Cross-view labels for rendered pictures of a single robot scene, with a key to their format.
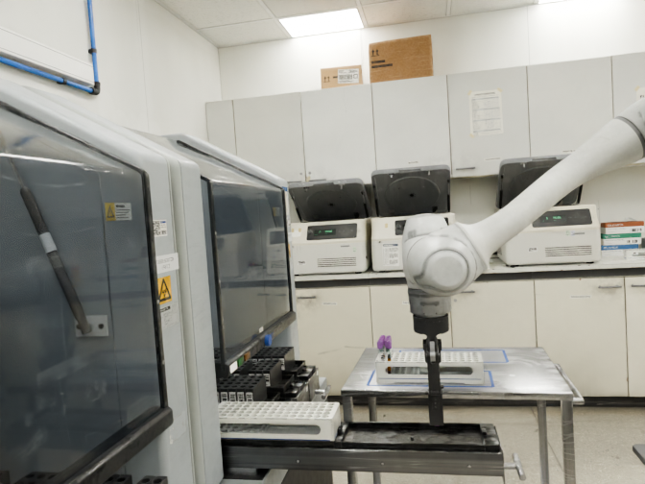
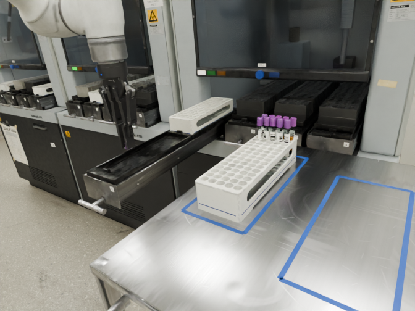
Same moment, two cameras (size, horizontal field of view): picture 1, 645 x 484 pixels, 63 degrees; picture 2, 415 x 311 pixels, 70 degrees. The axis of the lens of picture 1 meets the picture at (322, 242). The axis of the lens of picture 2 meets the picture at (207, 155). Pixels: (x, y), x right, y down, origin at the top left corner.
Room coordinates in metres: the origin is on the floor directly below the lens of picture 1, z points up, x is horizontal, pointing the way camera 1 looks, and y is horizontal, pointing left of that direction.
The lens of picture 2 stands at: (1.63, -0.86, 1.16)
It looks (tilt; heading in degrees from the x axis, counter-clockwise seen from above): 25 degrees down; 113
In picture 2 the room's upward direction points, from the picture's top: 5 degrees counter-clockwise
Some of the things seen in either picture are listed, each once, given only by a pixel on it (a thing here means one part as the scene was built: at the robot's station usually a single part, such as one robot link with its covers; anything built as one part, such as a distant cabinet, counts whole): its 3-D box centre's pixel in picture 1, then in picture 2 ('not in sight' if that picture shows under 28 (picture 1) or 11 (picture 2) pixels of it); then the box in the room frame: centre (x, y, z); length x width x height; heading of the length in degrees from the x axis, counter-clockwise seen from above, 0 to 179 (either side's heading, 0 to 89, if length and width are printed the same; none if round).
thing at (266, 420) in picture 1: (274, 423); (204, 115); (1.20, 0.14, 0.83); 0.30 x 0.10 x 0.06; 78
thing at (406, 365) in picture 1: (428, 367); (252, 169); (1.49, -0.28, 0.85); 0.30 x 0.10 x 0.06; 76
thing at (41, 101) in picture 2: not in sight; (79, 91); (0.03, 0.72, 0.78); 0.73 x 0.14 x 0.09; 78
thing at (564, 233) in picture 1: (541, 209); not in sight; (3.53, -1.48, 1.25); 0.62 x 0.56 x 0.69; 168
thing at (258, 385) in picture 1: (256, 393); (250, 108); (1.37, 0.20, 0.85); 0.12 x 0.02 x 0.06; 169
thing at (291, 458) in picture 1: (352, 447); (176, 145); (1.17, -0.04, 0.78); 0.73 x 0.14 x 0.09; 78
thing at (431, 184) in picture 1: (413, 217); not in sight; (3.70, -0.65, 1.24); 0.62 x 0.56 x 0.69; 169
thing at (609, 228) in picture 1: (622, 225); not in sight; (3.57, -2.04, 1.10); 0.24 x 0.13 x 0.10; 77
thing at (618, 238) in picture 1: (618, 238); not in sight; (3.57, -2.01, 1.01); 0.23 x 0.12 x 0.08; 78
